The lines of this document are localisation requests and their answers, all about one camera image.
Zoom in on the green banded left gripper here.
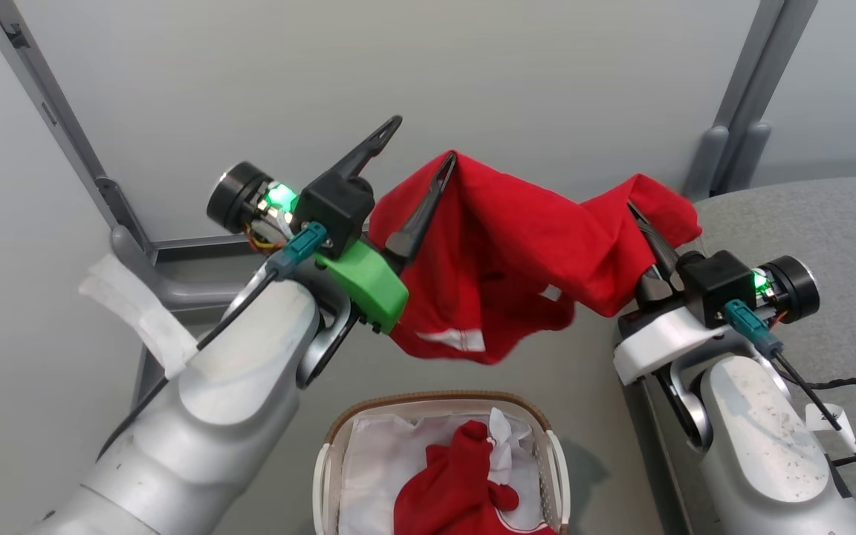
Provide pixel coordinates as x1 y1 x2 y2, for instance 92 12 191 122
207 115 458 334

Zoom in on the red garment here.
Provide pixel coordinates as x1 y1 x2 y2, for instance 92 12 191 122
393 420 557 535

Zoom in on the white laundry basket brown rim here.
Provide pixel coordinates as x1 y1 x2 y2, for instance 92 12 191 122
312 391 571 535

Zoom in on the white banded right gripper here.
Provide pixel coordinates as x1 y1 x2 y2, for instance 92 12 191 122
612 201 821 386

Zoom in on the white crumpled cloth piece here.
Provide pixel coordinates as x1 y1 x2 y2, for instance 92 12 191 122
486 406 534 485

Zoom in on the grey upholstered seat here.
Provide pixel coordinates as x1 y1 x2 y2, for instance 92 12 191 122
621 174 856 535

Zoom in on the white basket liner cloth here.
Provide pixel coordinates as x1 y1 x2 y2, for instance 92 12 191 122
337 407 549 535

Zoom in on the grey metal frame post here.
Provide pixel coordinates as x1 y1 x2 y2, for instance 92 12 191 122
683 0 820 200

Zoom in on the grey metal table frame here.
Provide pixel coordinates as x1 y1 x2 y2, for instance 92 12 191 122
0 0 265 411

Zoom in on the white fabric strip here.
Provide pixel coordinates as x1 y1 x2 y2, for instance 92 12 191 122
78 253 199 380

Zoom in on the white cable tag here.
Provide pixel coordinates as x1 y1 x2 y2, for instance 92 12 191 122
805 402 856 455

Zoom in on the red shirt with white stripe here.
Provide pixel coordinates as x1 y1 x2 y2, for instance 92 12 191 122
367 149 702 366

